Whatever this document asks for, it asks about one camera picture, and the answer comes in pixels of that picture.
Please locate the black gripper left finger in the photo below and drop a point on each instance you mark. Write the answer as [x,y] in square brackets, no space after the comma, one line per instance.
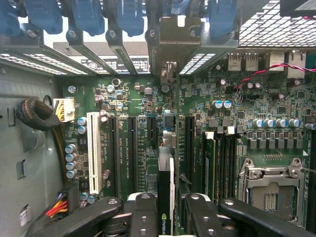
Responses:
[144,217]

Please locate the black long expansion slot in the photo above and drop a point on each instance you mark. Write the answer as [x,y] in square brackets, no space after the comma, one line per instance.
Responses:
[114,153]
[132,153]
[190,148]

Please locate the metal CPU socket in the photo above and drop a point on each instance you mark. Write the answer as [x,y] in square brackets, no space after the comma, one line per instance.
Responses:
[271,177]

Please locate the white expansion slot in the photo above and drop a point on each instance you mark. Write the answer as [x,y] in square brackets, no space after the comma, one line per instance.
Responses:
[94,148]

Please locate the black short expansion slot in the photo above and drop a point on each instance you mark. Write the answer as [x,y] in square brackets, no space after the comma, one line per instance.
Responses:
[152,128]

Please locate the green Dell motherboard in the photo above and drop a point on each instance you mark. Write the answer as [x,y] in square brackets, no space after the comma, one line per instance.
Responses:
[247,103]

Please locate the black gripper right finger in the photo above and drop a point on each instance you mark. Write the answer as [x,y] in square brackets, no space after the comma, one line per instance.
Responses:
[205,219]

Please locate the black open PC case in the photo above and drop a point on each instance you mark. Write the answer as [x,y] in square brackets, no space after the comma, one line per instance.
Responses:
[29,160]

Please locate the white power connector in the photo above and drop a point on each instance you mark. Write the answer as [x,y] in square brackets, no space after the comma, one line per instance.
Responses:
[66,111]

